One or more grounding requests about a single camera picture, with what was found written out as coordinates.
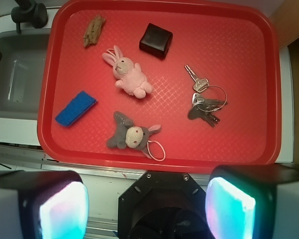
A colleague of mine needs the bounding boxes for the red plastic tray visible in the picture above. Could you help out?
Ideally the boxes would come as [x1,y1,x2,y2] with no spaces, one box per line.
[38,0,282,173]

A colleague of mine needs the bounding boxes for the grey sink basin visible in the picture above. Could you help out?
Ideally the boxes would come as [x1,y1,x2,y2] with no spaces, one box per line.
[0,28,50,120]

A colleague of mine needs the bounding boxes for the pink plush bunny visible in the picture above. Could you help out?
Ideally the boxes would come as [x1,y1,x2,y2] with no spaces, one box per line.
[102,45,154,99]

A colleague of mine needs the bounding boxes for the grey plush bunny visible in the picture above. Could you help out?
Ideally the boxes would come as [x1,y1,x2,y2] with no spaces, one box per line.
[106,111,166,162]

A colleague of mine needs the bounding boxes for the brown bark piece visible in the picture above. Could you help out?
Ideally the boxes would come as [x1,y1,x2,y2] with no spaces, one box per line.
[83,15,106,48]

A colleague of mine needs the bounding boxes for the blue sponge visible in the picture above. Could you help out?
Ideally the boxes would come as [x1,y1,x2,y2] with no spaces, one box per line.
[55,91,98,127]

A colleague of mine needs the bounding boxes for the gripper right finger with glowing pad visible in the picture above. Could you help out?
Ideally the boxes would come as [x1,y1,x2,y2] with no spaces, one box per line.
[205,164,299,239]

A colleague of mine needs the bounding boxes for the silver key bunch on ring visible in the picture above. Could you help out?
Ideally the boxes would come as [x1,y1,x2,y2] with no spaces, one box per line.
[184,64,228,128]

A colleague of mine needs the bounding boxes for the black faucet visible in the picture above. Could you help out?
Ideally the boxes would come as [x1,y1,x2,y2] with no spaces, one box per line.
[0,0,49,64]

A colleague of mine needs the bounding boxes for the black leather pouch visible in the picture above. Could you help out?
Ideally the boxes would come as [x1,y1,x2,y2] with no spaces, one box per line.
[139,23,173,59]

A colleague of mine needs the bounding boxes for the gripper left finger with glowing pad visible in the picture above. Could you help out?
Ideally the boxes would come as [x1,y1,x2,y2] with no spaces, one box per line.
[0,170,89,239]

